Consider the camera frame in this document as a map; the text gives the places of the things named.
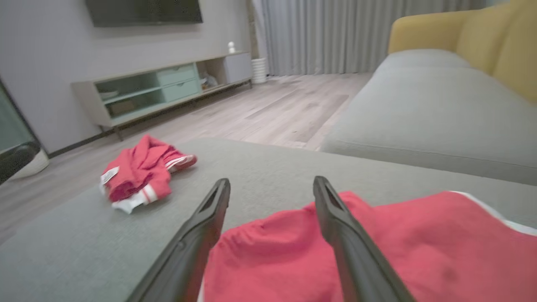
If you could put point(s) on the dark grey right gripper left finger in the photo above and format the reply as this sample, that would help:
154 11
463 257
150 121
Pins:
188 260

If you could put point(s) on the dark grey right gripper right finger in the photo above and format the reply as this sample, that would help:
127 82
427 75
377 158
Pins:
356 260

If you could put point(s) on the red white baseball jersey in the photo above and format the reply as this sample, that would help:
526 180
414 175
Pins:
142 172

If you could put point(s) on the red white folded jersey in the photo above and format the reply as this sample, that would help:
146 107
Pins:
419 251

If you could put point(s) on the grey fabric sofa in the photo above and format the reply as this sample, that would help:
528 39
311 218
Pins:
419 109

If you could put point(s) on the beige mint tv cabinet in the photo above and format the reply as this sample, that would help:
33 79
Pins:
176 86

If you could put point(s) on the black rounded object white base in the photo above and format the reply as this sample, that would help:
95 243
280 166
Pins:
19 161

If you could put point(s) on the white ribbed plant pot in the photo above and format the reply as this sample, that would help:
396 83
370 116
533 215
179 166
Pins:
259 70

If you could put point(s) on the small white figurine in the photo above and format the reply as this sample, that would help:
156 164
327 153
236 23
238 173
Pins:
231 47

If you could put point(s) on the dark framed glass panel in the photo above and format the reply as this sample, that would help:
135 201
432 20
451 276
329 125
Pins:
10 126

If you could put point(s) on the grey pleated curtain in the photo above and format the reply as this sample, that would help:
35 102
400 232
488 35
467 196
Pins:
327 33

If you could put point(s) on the yellow sofa backrest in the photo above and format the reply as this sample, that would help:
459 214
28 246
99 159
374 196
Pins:
495 33

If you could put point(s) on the black wall television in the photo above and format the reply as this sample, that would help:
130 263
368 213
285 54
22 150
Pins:
142 10

